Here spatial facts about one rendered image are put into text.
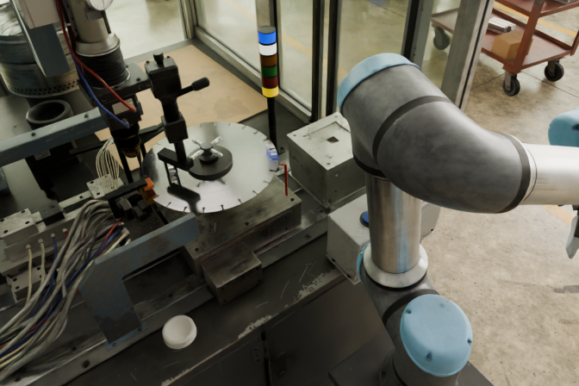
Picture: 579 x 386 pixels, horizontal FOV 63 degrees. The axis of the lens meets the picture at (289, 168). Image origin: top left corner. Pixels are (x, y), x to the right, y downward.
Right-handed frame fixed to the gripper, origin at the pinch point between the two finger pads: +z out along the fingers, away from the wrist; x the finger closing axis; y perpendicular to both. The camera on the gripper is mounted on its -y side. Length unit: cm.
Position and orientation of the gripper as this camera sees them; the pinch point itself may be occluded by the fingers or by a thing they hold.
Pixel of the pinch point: (560, 230)
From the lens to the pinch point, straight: 116.0
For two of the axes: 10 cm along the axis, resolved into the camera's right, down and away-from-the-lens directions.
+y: 9.6, 1.6, -2.1
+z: 0.2, 7.5, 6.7
